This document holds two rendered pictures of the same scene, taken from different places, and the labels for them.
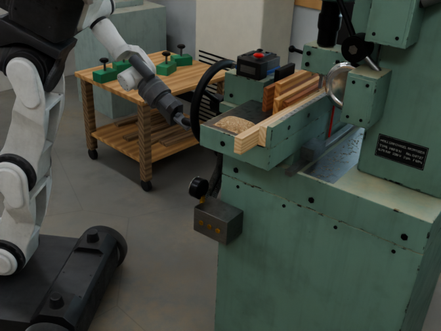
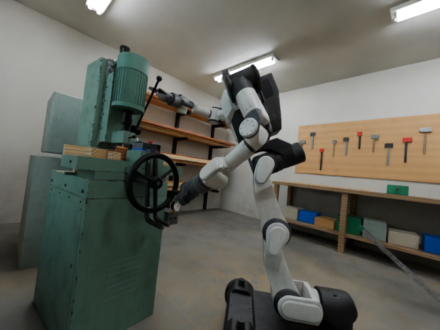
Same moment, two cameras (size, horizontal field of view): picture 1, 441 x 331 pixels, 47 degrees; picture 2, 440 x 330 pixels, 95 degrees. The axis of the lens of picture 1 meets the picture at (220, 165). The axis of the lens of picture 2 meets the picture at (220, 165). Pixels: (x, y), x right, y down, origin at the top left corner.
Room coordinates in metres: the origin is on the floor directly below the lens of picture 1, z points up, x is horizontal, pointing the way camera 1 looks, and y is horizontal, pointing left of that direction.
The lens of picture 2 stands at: (2.49, 0.34, 0.89)
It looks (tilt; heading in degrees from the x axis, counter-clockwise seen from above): 2 degrees up; 182
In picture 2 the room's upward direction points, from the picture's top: 6 degrees clockwise
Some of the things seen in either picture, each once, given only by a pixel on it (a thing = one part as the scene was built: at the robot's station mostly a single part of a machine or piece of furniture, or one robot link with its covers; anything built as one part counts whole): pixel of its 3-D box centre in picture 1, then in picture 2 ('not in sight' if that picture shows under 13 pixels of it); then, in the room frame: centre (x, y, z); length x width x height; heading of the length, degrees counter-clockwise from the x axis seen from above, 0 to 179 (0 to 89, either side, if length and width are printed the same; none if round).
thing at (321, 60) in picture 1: (330, 62); (123, 139); (1.32, -0.28, 1.03); 0.14 x 0.07 x 0.09; 55
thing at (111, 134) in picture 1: (155, 108); not in sight; (2.64, 0.38, 0.32); 0.66 x 0.57 x 0.64; 138
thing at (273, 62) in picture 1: (256, 62); (147, 146); (1.42, -0.09, 0.99); 0.13 x 0.11 x 0.06; 145
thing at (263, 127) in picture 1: (321, 100); (124, 156); (1.30, -0.27, 0.92); 0.60 x 0.02 x 0.05; 145
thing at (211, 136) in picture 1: (279, 107); (135, 167); (1.37, -0.16, 0.87); 0.61 x 0.30 x 0.06; 145
